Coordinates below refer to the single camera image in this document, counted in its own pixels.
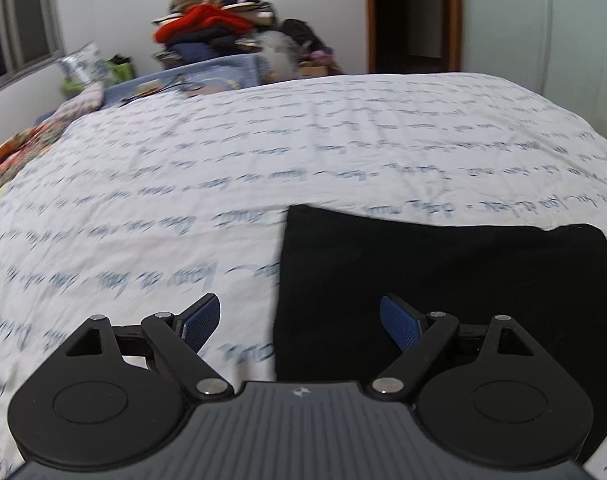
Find pile of clothes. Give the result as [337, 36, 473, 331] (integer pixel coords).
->
[153, 0, 343, 84]

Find black pants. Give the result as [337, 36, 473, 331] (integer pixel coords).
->
[272, 205, 607, 460]

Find wooden door frame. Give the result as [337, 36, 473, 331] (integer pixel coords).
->
[366, 0, 464, 74]

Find white script print bedspread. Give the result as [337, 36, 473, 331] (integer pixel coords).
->
[0, 73, 607, 479]

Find floral pillow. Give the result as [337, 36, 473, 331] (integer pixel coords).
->
[57, 41, 114, 86]

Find window with metal frame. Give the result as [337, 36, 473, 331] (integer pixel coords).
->
[0, 0, 63, 90]

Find frosted glass wardrobe door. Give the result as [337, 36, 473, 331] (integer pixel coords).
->
[462, 0, 607, 139]

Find blue quilted blanket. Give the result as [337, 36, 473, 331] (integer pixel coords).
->
[36, 53, 270, 124]

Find orange floral blanket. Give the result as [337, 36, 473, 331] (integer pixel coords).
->
[0, 81, 105, 212]

